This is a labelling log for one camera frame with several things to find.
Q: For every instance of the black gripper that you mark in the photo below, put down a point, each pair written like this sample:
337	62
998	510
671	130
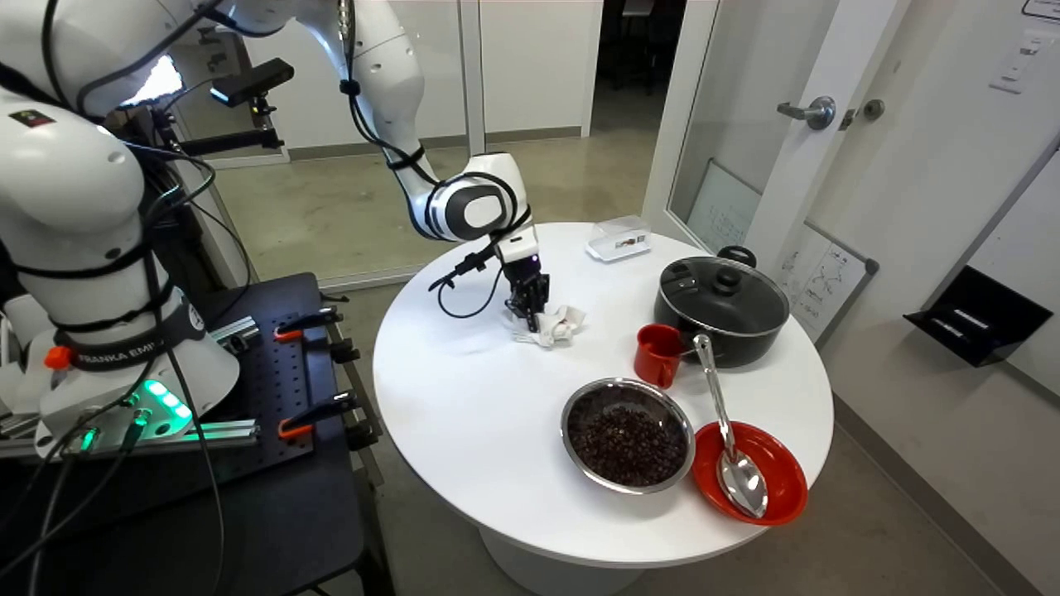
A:
524	276

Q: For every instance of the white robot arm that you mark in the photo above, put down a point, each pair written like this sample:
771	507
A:
92	299

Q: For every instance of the clear plastic container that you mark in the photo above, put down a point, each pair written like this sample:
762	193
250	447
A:
610	246

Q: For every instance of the red mug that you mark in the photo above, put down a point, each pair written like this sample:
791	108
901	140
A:
658	354

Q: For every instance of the steel bowl with beans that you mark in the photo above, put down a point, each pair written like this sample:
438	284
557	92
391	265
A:
626	438

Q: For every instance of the black pot with lid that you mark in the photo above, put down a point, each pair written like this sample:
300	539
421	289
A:
724	297

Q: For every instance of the large metal spoon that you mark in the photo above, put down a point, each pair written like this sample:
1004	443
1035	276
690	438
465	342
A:
737	472

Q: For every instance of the black robot cart with clamps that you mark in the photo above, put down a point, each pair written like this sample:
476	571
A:
250	518

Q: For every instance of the red plate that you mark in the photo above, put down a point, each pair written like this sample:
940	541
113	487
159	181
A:
778	460

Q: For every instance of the white door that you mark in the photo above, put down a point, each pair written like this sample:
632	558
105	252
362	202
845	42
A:
726	164

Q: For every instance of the small whiteboard leaning on wall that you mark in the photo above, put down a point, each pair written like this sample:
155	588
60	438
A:
822	276

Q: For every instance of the silver door handle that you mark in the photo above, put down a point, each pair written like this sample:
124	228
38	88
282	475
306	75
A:
820	115

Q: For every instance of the black camera on stand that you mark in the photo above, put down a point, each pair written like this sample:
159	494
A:
253	95

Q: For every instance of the black wall file holder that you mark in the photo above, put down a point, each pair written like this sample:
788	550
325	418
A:
981	318

